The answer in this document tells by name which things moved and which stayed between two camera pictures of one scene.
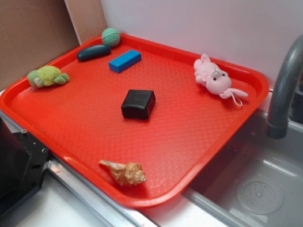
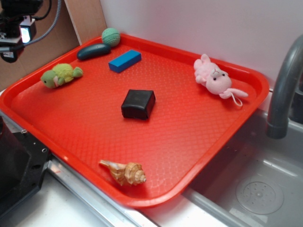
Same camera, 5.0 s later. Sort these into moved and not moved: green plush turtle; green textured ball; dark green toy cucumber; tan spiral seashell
Moved: green plush turtle
Not moved: tan spiral seashell; dark green toy cucumber; green textured ball
